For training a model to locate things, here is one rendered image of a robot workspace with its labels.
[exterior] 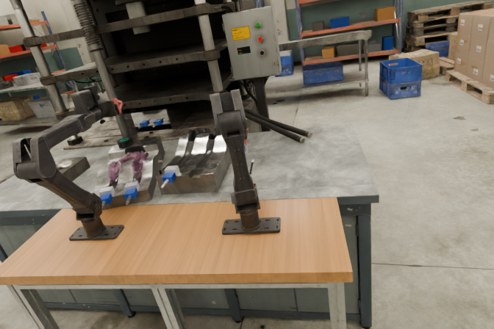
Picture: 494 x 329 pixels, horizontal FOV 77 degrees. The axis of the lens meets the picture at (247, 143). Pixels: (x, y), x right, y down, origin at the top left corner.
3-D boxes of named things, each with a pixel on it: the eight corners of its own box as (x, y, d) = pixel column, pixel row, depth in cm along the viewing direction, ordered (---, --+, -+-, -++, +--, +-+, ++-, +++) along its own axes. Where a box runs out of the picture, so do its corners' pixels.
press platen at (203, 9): (219, 37, 173) (212, 1, 166) (30, 68, 202) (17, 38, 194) (244, 26, 246) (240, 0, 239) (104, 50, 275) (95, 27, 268)
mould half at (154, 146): (151, 200, 133) (144, 178, 129) (91, 212, 132) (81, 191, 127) (165, 153, 179) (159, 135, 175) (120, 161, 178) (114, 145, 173)
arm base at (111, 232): (72, 212, 119) (59, 224, 113) (118, 209, 115) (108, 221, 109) (80, 228, 122) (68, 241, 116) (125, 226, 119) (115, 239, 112)
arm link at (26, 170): (89, 201, 119) (23, 155, 94) (104, 200, 118) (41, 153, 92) (83, 216, 116) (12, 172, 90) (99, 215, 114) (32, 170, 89)
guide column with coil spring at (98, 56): (142, 179, 231) (75, -12, 179) (136, 180, 232) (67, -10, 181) (145, 175, 236) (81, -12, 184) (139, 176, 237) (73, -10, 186)
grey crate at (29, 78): (28, 85, 562) (24, 76, 555) (15, 86, 579) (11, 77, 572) (44, 80, 586) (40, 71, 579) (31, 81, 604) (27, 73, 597)
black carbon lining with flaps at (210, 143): (204, 171, 134) (199, 152, 130) (170, 173, 137) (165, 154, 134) (223, 139, 165) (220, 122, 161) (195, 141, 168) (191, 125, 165)
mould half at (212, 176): (217, 192, 130) (210, 164, 125) (161, 194, 136) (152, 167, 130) (240, 142, 174) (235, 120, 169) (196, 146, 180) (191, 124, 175)
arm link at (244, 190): (236, 199, 107) (217, 111, 93) (255, 195, 107) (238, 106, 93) (237, 209, 101) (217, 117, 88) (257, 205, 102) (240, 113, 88)
